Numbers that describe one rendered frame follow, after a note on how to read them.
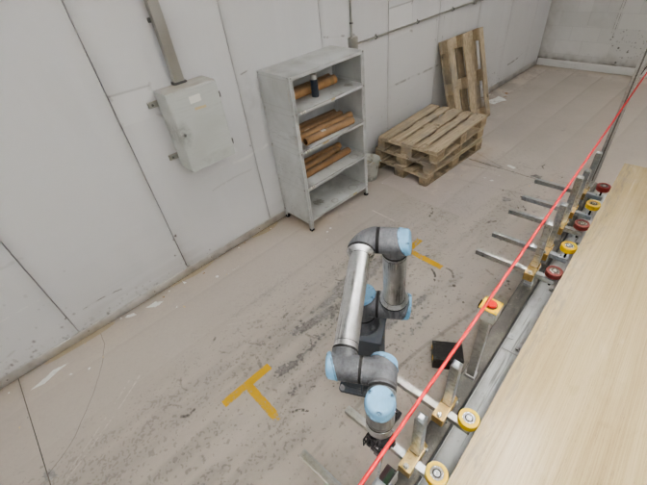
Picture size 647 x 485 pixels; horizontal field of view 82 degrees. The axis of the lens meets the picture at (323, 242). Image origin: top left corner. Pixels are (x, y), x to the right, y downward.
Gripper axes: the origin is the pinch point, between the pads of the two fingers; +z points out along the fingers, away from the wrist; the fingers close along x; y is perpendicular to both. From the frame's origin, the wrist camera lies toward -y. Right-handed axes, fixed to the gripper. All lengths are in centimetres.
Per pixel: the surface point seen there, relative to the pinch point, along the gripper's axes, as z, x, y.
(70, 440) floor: 98, -182, 97
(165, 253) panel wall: 63, -255, -30
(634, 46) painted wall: 53, -48, -785
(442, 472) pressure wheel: 7.4, 19.2, -8.2
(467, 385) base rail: 28, 9, -56
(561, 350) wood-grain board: 8, 36, -84
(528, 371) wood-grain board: 8, 28, -65
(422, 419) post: -15.5, 8.4, -10.0
